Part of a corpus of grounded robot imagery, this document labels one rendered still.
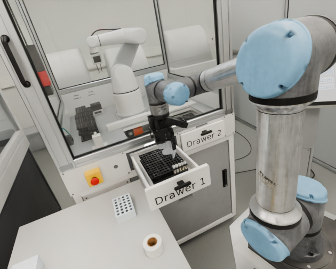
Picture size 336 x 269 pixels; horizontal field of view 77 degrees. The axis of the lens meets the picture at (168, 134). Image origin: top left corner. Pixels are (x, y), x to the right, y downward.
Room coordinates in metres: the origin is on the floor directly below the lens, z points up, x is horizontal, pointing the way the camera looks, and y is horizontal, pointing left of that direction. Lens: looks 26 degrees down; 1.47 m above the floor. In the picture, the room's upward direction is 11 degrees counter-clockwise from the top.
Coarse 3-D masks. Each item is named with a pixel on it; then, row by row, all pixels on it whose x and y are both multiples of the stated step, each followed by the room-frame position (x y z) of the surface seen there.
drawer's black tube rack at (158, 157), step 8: (152, 152) 0.97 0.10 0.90; (160, 152) 0.96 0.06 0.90; (144, 160) 0.91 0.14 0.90; (152, 160) 0.89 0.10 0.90; (160, 160) 0.88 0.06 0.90; (168, 160) 0.87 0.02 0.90; (176, 160) 0.85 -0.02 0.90; (144, 168) 0.89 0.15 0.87; (152, 168) 0.82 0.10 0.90; (160, 168) 0.81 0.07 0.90; (168, 168) 0.80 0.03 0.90; (184, 168) 0.81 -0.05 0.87; (160, 176) 0.79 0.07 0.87; (168, 176) 0.78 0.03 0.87
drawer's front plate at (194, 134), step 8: (200, 128) 1.09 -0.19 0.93; (208, 128) 1.10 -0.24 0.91; (216, 128) 1.11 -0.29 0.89; (224, 128) 1.13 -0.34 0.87; (184, 136) 1.05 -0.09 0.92; (192, 136) 1.06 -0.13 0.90; (200, 136) 1.08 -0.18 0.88; (216, 136) 1.11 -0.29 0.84; (224, 136) 1.13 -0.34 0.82; (184, 144) 1.04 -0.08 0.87; (192, 144) 1.06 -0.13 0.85; (200, 144) 1.08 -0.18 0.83
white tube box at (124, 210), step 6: (120, 198) 0.78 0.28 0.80; (126, 198) 0.77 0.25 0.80; (114, 204) 0.74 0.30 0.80; (120, 204) 0.75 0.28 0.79; (126, 204) 0.73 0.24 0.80; (132, 204) 0.72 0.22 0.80; (114, 210) 0.71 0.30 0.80; (120, 210) 0.70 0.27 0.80; (126, 210) 0.70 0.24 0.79; (132, 210) 0.69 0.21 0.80; (120, 216) 0.67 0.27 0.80; (126, 216) 0.67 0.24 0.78; (132, 216) 0.68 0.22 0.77; (120, 222) 0.67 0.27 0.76
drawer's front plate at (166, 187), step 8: (200, 168) 0.72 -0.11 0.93; (208, 168) 0.73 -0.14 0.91; (176, 176) 0.69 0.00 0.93; (184, 176) 0.69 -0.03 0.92; (192, 176) 0.70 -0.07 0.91; (200, 176) 0.71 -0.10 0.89; (208, 176) 0.73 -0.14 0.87; (160, 184) 0.66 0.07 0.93; (168, 184) 0.67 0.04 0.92; (176, 184) 0.68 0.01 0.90; (200, 184) 0.71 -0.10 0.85; (208, 184) 0.73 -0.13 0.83; (152, 192) 0.65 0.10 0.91; (160, 192) 0.66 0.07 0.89; (168, 192) 0.67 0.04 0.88; (176, 192) 0.68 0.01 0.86; (184, 192) 0.69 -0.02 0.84; (192, 192) 0.70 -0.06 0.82; (152, 200) 0.64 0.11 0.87; (160, 200) 0.65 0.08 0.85; (168, 200) 0.66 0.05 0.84; (152, 208) 0.64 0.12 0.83
